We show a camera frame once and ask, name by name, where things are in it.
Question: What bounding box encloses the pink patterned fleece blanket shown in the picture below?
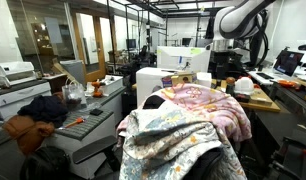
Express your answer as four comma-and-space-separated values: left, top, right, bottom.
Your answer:
116, 83, 253, 144

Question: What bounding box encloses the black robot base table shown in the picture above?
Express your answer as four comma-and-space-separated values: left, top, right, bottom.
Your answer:
252, 108, 306, 180

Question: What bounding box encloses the blue floral quilt blanket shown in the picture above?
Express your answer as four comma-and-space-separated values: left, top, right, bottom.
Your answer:
118, 99, 248, 180

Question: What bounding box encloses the large white cardboard box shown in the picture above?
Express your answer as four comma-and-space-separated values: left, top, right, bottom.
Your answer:
136, 66, 213, 107

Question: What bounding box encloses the yellow wooden blocks box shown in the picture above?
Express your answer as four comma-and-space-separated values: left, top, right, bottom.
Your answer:
161, 72, 198, 88

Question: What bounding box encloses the white box green label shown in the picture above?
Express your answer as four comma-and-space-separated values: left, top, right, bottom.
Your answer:
156, 45, 212, 74

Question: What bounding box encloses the small white box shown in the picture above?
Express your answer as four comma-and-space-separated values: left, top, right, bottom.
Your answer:
99, 74, 125, 97

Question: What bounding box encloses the grey topped white counter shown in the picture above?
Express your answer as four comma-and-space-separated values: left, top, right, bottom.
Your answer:
85, 85, 128, 126

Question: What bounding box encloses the small background monitor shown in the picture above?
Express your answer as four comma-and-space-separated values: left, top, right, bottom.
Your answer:
181, 37, 193, 47
125, 38, 138, 51

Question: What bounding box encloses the small black flat device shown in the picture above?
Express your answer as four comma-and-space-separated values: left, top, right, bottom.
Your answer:
89, 108, 104, 117

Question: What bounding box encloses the grey ribbed mat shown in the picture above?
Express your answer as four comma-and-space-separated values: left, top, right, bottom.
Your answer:
54, 107, 115, 141

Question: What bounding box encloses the black equipment stack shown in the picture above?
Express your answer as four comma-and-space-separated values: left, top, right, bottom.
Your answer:
208, 49, 250, 80

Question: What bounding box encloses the dark bottle brown cap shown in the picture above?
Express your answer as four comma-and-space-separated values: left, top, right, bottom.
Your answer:
225, 76, 236, 97

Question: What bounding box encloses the clear plastic bag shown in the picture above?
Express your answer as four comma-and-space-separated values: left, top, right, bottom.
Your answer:
61, 78, 88, 111

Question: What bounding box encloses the grey trash bin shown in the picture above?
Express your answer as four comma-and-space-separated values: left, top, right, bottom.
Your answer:
59, 59, 87, 87

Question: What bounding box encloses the black office chair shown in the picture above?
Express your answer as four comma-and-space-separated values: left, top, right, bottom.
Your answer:
72, 94, 227, 180

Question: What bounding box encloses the black red battery pack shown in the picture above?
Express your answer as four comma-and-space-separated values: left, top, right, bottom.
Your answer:
234, 93, 251, 104

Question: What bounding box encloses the white hard hat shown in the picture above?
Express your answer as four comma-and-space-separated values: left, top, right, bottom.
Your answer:
233, 76, 256, 96

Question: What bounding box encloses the brown cardboard sheet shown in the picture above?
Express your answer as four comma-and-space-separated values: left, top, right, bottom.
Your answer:
51, 58, 73, 80

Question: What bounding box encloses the wooden table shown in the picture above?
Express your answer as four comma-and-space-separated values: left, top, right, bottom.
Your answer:
211, 78, 281, 113

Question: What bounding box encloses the white low cabinet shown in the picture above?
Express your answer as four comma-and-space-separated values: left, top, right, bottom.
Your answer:
42, 113, 118, 180

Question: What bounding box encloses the dark navy garment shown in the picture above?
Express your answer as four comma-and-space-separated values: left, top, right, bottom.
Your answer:
17, 94, 69, 128

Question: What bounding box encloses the black keyboard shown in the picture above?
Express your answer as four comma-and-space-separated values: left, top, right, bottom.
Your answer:
256, 71, 276, 81

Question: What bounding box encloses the frosted window sheet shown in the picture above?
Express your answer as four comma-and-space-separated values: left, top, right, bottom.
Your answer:
44, 16, 64, 45

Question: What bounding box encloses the white drawer cabinet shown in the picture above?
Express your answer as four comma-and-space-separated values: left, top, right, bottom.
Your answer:
0, 79, 53, 122

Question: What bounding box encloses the black backpack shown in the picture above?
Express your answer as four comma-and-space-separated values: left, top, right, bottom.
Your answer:
19, 145, 72, 180

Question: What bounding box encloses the brown jacket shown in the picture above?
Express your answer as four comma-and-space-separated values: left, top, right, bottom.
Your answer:
2, 114, 56, 157

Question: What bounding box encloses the orange hand tool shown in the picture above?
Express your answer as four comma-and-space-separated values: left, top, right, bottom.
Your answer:
277, 79, 300, 90

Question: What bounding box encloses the open laptop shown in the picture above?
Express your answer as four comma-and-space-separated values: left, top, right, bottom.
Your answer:
272, 49, 305, 78

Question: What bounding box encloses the grey office desk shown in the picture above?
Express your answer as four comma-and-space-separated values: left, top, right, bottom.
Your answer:
246, 68, 306, 118

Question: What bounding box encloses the white printer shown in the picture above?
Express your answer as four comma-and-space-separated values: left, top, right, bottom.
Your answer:
0, 60, 37, 88

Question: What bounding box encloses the orange cordless drill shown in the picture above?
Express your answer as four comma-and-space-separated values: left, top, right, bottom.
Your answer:
91, 80, 106, 98

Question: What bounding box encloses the wooden door frame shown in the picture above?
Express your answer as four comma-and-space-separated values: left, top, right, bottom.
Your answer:
70, 8, 109, 83

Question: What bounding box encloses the black metal cage frame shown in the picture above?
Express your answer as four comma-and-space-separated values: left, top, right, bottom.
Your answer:
106, 0, 227, 73

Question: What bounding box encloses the orange handled tool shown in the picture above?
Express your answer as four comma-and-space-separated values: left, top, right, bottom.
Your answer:
58, 117, 86, 130

